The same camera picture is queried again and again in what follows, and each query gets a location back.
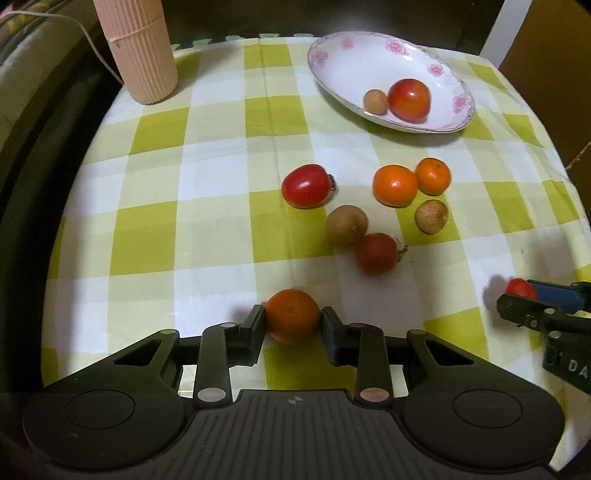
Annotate green foam mat edge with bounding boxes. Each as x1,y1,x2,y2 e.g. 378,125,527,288
171,32,315,52

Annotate white floral plate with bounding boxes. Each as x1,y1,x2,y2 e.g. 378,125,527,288
308,31,476,134

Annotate pink ribbed tube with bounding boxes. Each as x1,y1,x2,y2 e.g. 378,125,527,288
93,0,178,105

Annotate small brown longan in plate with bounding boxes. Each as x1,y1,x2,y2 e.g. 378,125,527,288
363,89,389,115

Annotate red cherry tomato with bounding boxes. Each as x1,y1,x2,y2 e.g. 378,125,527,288
505,278,538,300

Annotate red oblong tomato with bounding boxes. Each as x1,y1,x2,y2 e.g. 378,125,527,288
281,164,337,209

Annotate grey sofa cushion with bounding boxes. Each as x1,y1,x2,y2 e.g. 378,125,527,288
0,0,100,153

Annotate large red tomato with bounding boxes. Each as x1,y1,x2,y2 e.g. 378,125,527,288
388,78,431,123

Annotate white cable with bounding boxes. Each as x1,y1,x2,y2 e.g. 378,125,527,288
0,9,125,86

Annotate cardboard box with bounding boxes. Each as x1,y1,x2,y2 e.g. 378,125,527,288
498,0,591,172

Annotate small orange tangerine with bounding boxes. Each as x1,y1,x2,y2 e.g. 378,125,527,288
415,157,452,196

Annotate green checked tablecloth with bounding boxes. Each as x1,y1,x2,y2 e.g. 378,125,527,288
42,38,590,468

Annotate dark red tomato with stem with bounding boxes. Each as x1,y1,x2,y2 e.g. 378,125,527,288
355,233,408,276

